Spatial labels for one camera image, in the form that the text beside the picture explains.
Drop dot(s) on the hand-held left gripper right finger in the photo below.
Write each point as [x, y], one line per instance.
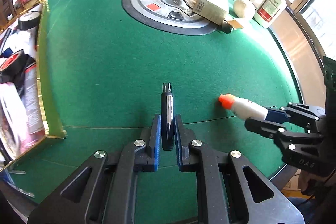
[178, 145]

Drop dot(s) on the black tape roll red core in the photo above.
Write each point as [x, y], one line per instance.
[10, 64]

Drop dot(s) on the grey red printed box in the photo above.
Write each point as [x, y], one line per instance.
[32, 98]

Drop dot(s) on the black pen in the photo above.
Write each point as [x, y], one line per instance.
[167, 108]

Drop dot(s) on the person's blue trouser leg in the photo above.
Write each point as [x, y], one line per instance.
[307, 209]

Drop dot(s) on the round grey table control panel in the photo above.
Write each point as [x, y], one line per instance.
[157, 7]

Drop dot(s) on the gold-trimmed white box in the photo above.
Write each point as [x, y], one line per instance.
[50, 82]

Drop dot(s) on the large white bottle red cap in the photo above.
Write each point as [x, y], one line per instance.
[270, 8]

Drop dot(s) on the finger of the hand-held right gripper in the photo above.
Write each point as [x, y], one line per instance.
[278, 115]
[262, 127]

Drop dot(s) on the person's right hand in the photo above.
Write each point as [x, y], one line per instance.
[308, 183]

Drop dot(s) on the cream twine ball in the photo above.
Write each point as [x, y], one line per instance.
[244, 8]

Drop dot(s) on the white green carton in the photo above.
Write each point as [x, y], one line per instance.
[212, 3]

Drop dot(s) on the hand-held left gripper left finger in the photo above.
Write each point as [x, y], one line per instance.
[157, 145]

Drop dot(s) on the white glue bottle orange cap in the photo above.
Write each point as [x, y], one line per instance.
[246, 107]

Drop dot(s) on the metal framed window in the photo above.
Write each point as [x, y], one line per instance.
[315, 16]

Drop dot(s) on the small black cap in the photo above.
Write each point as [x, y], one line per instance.
[227, 28]

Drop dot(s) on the small white brown box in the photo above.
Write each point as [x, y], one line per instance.
[235, 23]

